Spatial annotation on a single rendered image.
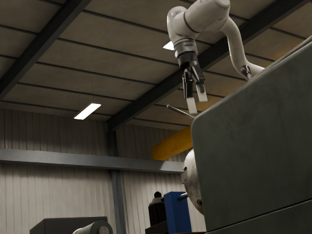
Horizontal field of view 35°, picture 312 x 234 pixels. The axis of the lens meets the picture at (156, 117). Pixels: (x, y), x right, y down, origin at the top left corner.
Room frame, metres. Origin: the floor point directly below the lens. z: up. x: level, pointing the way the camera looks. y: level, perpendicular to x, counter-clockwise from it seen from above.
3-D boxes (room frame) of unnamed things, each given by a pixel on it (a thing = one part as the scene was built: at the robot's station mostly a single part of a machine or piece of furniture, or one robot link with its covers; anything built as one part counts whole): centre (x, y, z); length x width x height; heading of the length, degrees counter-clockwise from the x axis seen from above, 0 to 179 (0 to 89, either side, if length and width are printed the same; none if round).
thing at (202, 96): (1.70, -0.18, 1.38); 0.03 x 0.01 x 0.07; 106
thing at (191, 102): (1.82, -0.15, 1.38); 0.03 x 0.01 x 0.07; 106
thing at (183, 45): (1.75, -0.15, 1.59); 0.09 x 0.09 x 0.06
